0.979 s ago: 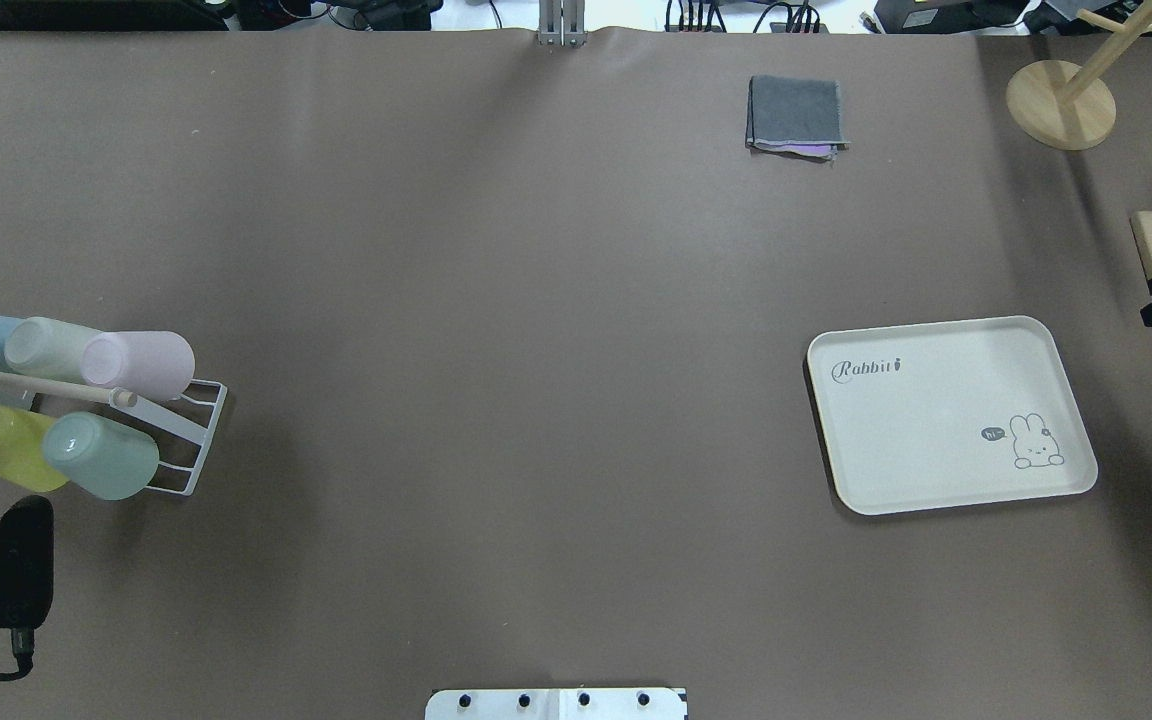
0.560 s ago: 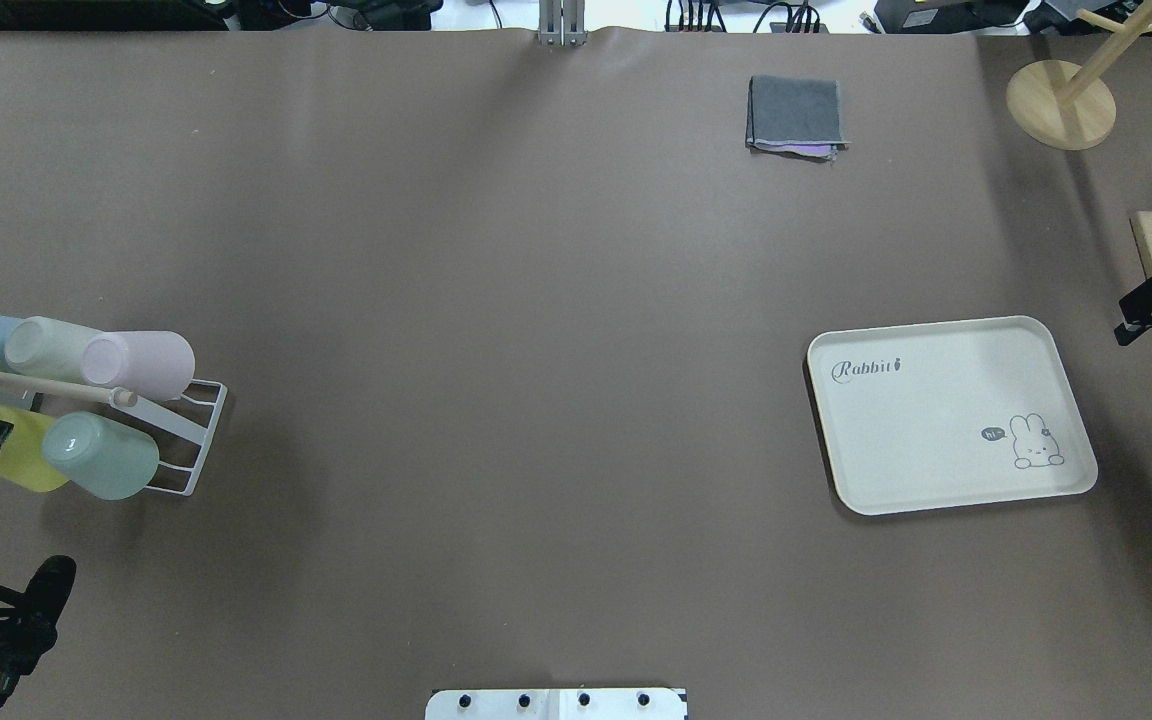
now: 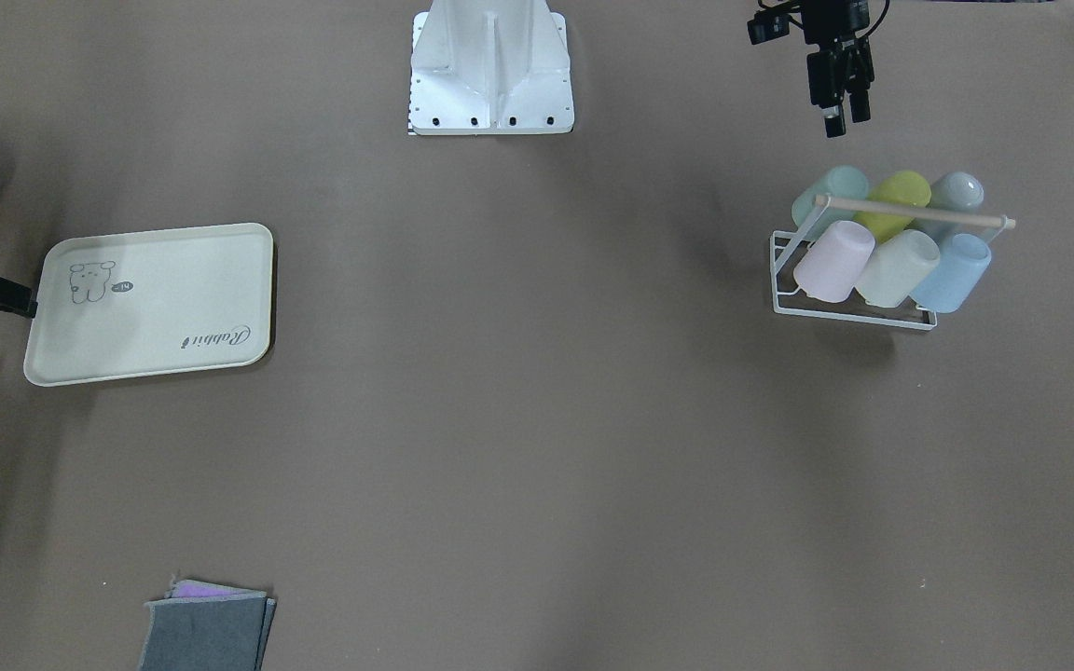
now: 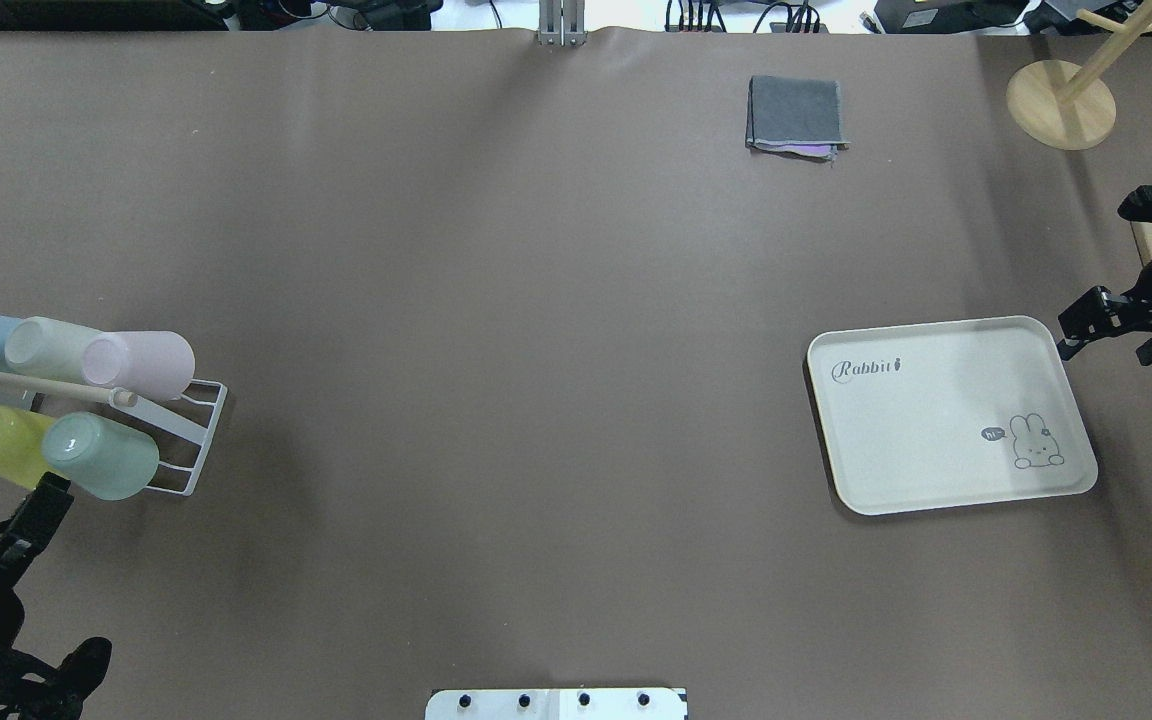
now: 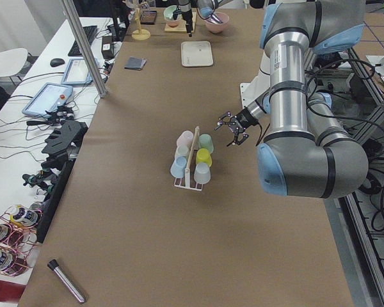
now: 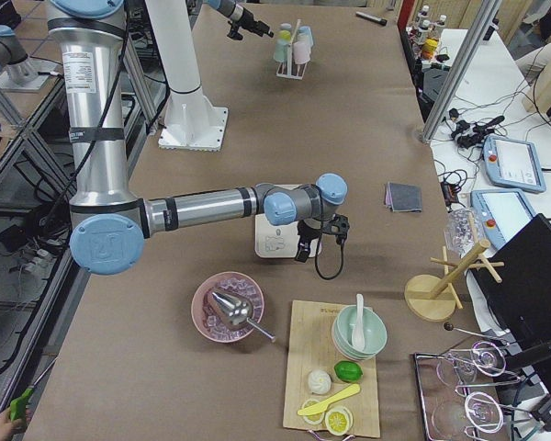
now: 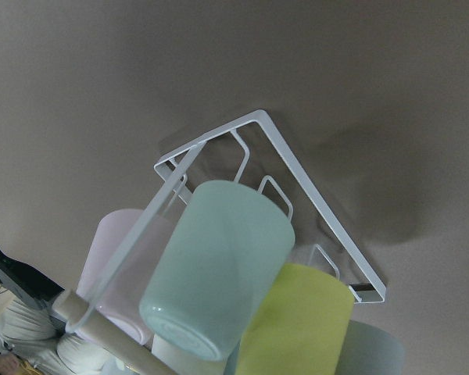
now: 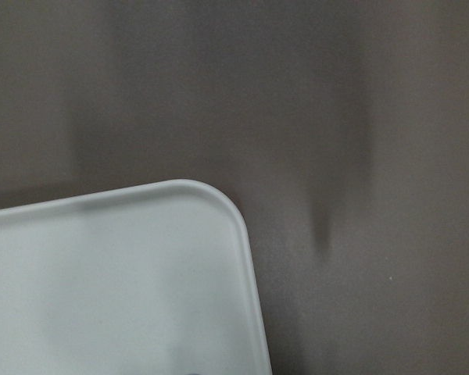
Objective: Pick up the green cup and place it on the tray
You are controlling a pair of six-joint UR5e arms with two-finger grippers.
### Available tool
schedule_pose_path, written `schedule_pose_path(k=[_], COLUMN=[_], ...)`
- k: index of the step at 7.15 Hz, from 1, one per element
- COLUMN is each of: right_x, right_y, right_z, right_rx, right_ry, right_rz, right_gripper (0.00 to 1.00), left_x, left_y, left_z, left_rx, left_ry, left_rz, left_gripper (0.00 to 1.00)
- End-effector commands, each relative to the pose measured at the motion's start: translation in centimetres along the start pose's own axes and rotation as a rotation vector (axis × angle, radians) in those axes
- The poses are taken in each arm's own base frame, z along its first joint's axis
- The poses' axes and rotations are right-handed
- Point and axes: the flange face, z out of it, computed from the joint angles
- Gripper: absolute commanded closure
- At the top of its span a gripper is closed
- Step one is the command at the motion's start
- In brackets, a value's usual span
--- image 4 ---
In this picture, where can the mint green cup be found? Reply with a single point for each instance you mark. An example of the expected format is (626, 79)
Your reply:
(109, 460)

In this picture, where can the cream rabbit tray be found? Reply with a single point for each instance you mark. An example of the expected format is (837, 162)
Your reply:
(948, 414)

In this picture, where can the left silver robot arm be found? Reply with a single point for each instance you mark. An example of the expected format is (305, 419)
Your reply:
(29, 688)

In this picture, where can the yellow cup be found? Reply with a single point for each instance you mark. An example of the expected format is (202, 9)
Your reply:
(21, 436)

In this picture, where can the cream white cup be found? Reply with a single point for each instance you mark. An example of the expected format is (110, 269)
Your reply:
(49, 349)

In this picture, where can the pink cup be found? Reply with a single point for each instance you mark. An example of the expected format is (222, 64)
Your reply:
(158, 365)

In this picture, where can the wooden cutting board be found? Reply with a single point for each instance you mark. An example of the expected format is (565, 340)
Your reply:
(1142, 234)

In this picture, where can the wooden mug tree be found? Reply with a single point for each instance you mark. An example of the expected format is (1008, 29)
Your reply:
(1065, 105)

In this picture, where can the folded grey cloth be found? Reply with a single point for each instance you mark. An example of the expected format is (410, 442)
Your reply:
(794, 116)

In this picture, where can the white wire cup rack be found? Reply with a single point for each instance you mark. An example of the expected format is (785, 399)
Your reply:
(184, 428)

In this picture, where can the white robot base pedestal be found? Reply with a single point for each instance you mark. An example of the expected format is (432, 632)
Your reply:
(559, 703)

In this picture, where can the aluminium frame post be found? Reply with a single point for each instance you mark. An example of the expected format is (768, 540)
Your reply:
(561, 23)

